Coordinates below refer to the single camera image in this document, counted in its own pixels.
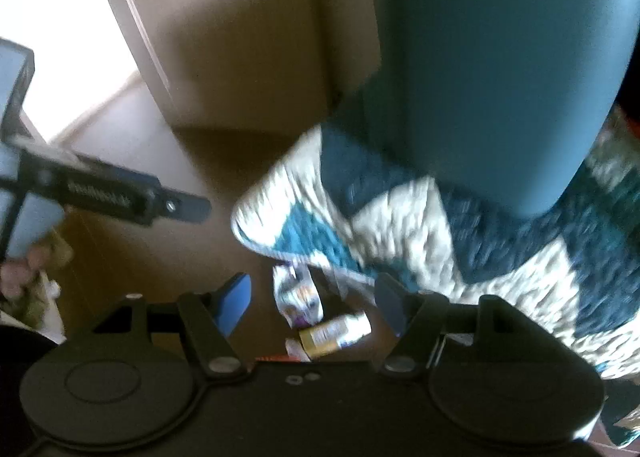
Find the white purple printed snack wrapper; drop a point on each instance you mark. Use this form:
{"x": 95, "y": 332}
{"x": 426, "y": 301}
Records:
{"x": 297, "y": 294}

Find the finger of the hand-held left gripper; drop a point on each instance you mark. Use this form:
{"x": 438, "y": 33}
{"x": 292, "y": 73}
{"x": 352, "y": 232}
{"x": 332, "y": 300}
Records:
{"x": 192, "y": 209}

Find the small cream bottle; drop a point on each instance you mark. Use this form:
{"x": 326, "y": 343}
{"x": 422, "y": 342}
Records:
{"x": 332, "y": 332}

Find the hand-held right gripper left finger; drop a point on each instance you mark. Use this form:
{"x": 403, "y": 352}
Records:
{"x": 235, "y": 307}

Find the pink beige plush item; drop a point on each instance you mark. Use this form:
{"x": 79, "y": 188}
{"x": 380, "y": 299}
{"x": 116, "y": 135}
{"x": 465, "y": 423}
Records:
{"x": 10, "y": 282}

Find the teal plastic bin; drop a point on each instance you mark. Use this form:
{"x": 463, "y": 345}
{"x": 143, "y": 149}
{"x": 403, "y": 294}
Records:
{"x": 500, "y": 77}

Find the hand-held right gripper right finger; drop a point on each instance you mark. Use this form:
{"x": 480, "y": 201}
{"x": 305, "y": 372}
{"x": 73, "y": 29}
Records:
{"x": 392, "y": 304}

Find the beige wooden door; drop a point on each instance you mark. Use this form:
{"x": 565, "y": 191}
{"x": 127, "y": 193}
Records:
{"x": 240, "y": 27}

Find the teal white zigzag quilt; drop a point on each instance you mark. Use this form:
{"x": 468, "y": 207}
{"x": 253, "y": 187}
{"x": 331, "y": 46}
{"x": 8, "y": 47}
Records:
{"x": 450, "y": 257}

